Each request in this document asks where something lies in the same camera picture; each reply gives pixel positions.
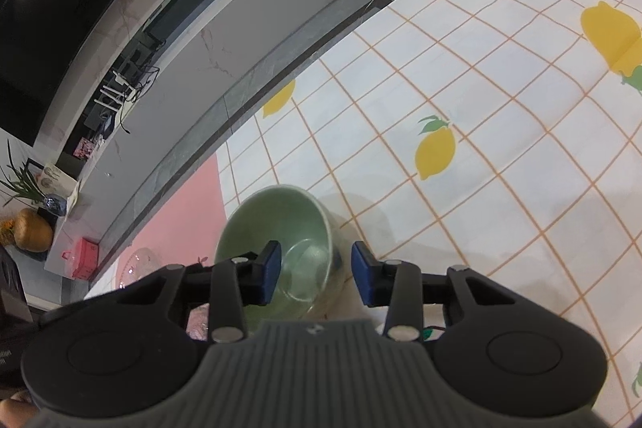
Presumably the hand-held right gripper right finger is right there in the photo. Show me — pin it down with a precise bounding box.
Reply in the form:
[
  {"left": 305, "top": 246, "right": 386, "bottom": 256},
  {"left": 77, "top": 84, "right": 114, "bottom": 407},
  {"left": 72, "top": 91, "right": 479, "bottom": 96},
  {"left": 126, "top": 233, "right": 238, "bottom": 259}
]
[{"left": 351, "top": 241, "right": 517, "bottom": 343}]

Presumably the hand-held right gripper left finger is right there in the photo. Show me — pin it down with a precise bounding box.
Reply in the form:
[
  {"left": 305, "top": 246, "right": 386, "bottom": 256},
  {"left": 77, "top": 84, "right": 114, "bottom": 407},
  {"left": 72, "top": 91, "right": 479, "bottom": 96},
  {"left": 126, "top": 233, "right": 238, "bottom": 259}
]
[{"left": 118, "top": 241, "right": 282, "bottom": 343}]

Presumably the green ceramic bowl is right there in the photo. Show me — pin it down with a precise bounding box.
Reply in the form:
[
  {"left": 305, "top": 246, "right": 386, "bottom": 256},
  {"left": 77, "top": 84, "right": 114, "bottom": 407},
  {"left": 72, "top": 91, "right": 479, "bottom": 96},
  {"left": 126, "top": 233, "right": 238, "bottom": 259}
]
[{"left": 215, "top": 185, "right": 347, "bottom": 323}]

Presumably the large flowered glass plate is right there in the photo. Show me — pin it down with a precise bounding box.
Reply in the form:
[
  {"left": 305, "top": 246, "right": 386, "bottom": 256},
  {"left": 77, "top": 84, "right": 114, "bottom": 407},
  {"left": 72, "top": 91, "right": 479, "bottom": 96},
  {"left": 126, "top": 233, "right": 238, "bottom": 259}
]
[{"left": 185, "top": 305, "right": 210, "bottom": 341}]

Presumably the person's left hand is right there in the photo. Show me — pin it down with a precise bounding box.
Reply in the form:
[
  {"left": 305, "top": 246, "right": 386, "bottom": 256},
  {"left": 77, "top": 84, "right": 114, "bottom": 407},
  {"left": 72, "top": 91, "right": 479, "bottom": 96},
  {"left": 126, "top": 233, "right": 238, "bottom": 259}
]
[{"left": 0, "top": 390, "right": 38, "bottom": 428}]

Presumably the pink plastic box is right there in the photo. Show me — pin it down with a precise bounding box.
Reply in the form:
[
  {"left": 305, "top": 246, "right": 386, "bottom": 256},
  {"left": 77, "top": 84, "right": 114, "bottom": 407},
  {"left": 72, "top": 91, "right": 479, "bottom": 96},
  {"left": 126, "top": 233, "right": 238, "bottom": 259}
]
[{"left": 61, "top": 237, "right": 101, "bottom": 281}]

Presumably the gold vase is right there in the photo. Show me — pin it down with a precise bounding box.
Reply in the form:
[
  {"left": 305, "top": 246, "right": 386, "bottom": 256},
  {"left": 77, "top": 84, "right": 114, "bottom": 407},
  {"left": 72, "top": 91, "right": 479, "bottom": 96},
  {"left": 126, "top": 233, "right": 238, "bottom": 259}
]
[{"left": 12, "top": 209, "right": 54, "bottom": 253}]

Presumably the small clear glass plate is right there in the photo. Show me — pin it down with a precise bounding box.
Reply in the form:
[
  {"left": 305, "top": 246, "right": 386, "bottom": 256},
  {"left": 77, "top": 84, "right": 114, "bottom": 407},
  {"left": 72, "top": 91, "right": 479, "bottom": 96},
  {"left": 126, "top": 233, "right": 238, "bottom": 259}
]
[{"left": 115, "top": 247, "right": 164, "bottom": 293}]

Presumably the blue glass vase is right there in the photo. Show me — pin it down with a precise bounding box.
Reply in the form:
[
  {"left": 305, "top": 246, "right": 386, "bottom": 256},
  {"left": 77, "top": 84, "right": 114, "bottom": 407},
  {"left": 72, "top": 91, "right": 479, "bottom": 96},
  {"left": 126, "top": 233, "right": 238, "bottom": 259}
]
[{"left": 43, "top": 193, "right": 68, "bottom": 217}]

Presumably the green leafy plant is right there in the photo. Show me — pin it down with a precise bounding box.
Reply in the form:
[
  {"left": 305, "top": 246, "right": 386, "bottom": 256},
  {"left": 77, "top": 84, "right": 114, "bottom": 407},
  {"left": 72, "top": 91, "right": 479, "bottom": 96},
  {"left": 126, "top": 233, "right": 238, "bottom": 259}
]
[{"left": 0, "top": 140, "right": 46, "bottom": 208}]

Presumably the white picture card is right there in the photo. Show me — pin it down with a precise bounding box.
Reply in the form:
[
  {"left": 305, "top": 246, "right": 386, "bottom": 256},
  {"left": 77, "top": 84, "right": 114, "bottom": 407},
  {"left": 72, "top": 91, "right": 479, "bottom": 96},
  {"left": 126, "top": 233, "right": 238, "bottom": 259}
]
[{"left": 37, "top": 163, "right": 81, "bottom": 195}]

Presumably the pink and lemon-print tablecloth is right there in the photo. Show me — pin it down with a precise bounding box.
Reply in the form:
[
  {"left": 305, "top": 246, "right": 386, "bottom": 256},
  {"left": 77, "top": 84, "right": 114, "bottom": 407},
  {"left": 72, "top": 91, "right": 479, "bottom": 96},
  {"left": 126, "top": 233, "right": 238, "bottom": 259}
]
[{"left": 83, "top": 0, "right": 642, "bottom": 428}]

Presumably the small black box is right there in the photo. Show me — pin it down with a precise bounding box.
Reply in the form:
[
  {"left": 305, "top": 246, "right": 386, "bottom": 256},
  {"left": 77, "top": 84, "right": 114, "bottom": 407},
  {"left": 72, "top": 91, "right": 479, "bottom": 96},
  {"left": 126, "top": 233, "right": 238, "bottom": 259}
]
[{"left": 84, "top": 110, "right": 114, "bottom": 130}]

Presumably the white router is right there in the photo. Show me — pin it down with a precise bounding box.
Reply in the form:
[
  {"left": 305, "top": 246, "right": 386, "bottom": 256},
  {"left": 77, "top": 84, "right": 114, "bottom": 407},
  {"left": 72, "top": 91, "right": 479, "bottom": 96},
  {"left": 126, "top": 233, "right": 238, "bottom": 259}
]
[{"left": 94, "top": 68, "right": 138, "bottom": 114}]

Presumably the grey marble tv console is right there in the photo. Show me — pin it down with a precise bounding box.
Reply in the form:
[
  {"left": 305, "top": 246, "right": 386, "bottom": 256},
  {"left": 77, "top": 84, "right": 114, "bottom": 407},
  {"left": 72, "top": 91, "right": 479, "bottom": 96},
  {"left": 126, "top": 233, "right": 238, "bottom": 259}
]
[{"left": 43, "top": 0, "right": 417, "bottom": 278}]

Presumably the black television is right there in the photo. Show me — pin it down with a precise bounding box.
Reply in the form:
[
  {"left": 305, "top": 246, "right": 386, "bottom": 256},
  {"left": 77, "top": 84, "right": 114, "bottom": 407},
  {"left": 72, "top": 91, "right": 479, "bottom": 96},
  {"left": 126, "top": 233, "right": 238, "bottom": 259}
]
[{"left": 0, "top": 0, "right": 150, "bottom": 147}]

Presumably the black router cable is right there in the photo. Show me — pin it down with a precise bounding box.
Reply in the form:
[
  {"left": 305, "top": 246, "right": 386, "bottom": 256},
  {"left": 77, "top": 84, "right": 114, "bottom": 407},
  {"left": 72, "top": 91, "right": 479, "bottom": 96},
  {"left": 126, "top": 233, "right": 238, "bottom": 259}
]
[{"left": 118, "top": 64, "right": 161, "bottom": 135}]

